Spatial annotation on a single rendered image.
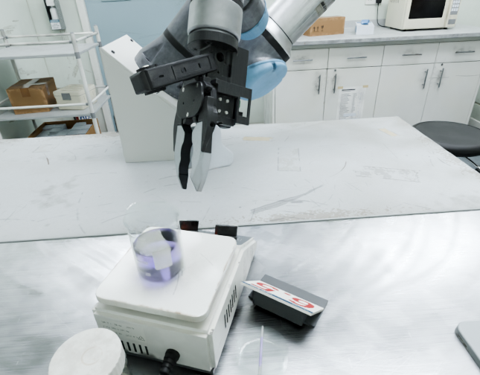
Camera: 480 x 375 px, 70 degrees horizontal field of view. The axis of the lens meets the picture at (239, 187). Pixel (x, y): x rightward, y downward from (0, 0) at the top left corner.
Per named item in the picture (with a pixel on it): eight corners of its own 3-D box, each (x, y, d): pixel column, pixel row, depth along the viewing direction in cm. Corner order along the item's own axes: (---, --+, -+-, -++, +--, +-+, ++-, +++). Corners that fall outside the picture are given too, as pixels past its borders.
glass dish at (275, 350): (225, 361, 37) (224, 348, 36) (260, 329, 40) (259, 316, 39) (263, 398, 33) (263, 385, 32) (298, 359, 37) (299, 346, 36)
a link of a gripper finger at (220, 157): (239, 191, 47) (239, 126, 48) (201, 189, 44) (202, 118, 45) (225, 193, 50) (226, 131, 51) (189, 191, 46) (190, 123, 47)
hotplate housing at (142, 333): (177, 240, 55) (170, 198, 51) (257, 252, 52) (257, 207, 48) (91, 371, 36) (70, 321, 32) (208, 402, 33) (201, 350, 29)
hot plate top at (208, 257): (149, 230, 44) (147, 224, 44) (239, 242, 41) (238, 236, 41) (91, 302, 34) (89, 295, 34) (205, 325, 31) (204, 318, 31)
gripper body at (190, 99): (249, 130, 49) (257, 45, 49) (196, 119, 44) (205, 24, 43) (220, 133, 55) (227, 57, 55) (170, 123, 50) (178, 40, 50)
